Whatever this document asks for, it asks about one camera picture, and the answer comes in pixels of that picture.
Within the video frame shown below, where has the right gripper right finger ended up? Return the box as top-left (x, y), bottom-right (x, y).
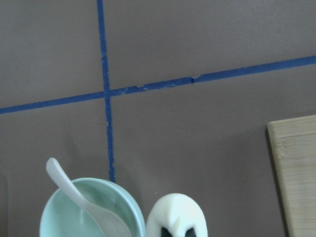
top-left (185, 228), bottom-right (196, 237)

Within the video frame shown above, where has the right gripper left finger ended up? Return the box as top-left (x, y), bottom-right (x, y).
top-left (160, 228), bottom-right (172, 237)

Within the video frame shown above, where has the white ceramic spoon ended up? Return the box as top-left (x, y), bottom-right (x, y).
top-left (46, 158), bottom-right (132, 237)

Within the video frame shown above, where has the white steamed bun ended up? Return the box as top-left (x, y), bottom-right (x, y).
top-left (146, 193), bottom-right (208, 237)

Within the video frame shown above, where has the bamboo cutting board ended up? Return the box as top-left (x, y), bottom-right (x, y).
top-left (267, 116), bottom-right (316, 237)

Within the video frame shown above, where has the green bowl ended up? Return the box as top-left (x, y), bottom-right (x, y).
top-left (39, 178), bottom-right (146, 237)

